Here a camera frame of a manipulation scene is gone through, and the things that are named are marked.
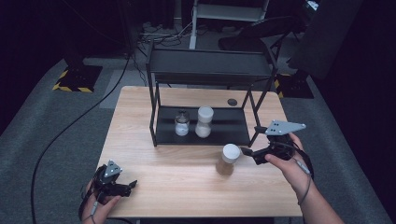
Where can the person's left hand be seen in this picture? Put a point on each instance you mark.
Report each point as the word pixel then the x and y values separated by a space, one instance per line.
pixel 95 216

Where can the person's right hand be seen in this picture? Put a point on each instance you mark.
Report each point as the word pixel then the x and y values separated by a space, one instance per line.
pixel 294 172

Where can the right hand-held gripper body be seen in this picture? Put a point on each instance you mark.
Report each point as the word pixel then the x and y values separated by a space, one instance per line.
pixel 285 127

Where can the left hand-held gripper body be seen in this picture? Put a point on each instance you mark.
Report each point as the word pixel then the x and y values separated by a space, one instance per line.
pixel 111 169

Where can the white-lidded jar of white powder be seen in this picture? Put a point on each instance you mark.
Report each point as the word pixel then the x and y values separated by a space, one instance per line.
pixel 204 124

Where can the white-lidded jar of brown powder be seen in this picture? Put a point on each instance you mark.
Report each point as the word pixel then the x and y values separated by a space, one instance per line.
pixel 229 155

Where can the black chair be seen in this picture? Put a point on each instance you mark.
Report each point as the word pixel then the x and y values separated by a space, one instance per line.
pixel 264 29

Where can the lit monitor screen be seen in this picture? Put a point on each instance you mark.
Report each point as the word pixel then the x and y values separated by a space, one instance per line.
pixel 312 4

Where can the large grey panel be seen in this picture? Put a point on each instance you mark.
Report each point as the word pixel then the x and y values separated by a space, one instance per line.
pixel 327 37

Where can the white metal stand frame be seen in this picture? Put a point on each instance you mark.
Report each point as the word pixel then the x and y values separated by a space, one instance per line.
pixel 229 12

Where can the black two-tier metal rack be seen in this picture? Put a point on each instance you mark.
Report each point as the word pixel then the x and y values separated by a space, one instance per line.
pixel 227 130

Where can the black yellow-striped stand base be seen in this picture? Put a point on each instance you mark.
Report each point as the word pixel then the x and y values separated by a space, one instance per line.
pixel 79 77
pixel 295 88

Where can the dark round table grommet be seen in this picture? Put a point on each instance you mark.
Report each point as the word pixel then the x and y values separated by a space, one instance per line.
pixel 232 102

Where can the small glass jar silver lid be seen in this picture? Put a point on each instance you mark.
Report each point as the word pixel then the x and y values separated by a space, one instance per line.
pixel 182 127

